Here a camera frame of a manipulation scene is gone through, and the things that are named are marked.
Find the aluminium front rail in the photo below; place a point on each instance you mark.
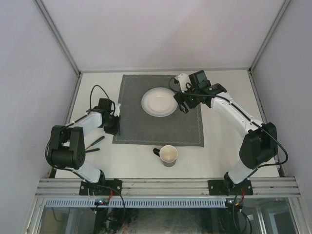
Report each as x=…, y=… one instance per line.
x=192, y=187

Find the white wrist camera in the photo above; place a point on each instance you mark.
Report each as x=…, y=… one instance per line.
x=184, y=82
x=117, y=110

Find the white bowl plate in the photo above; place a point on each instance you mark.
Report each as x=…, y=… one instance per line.
x=159, y=102

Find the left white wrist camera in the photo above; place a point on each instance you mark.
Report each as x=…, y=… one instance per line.
x=117, y=110

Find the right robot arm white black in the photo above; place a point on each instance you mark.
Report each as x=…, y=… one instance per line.
x=260, y=147

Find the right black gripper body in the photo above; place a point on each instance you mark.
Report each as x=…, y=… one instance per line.
x=191, y=100

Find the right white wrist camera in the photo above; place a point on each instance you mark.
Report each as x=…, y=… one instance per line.
x=184, y=82

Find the blue slotted cable duct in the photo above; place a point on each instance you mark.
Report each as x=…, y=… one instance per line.
x=137, y=202

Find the grey cloth napkin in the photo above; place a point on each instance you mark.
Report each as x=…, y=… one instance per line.
x=139, y=127

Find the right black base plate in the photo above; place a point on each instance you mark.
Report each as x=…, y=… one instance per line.
x=217, y=187

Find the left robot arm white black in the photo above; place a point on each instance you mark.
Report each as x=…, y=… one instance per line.
x=66, y=150

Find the dark mug cream inside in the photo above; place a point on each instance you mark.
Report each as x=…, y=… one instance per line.
x=168, y=155

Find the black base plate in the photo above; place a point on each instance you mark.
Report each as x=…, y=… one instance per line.
x=111, y=186
x=217, y=187

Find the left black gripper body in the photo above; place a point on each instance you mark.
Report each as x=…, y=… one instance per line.
x=112, y=126

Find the gold fork green handle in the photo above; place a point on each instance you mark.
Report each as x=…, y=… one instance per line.
x=92, y=150

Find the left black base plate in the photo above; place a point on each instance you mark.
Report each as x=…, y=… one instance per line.
x=111, y=186

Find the gold spoon green handle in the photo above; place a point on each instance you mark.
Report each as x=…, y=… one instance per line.
x=96, y=141

